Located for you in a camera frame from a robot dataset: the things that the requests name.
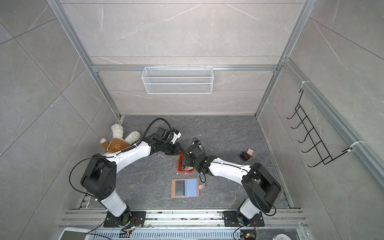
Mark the white tablet device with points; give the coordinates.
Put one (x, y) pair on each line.
(70, 233)

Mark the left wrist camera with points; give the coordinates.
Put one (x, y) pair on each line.
(175, 134)

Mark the white round object bottom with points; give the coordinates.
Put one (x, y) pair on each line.
(281, 237)

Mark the black wire hook rack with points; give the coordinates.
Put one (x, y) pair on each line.
(313, 136)

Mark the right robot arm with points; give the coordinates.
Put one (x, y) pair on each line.
(261, 187)

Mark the red plastic tray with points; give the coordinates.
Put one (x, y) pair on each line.
(186, 163)

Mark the small black pink box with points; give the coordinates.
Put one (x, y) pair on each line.
(248, 155)

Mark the white teddy bear brown shirt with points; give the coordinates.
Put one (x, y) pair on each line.
(118, 142)

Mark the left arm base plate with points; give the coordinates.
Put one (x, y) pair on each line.
(127, 220)

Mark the tan leather card holder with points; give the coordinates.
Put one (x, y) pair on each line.
(186, 188)

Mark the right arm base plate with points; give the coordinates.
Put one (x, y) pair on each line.
(236, 219)

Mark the white wire mesh basket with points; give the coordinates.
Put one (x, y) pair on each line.
(178, 80)

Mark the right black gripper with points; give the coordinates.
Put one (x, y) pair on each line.
(187, 159)

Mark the aluminium rail frame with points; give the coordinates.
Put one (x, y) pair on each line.
(189, 225)

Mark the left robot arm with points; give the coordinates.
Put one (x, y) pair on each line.
(99, 178)

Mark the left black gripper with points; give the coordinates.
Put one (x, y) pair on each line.
(177, 151)

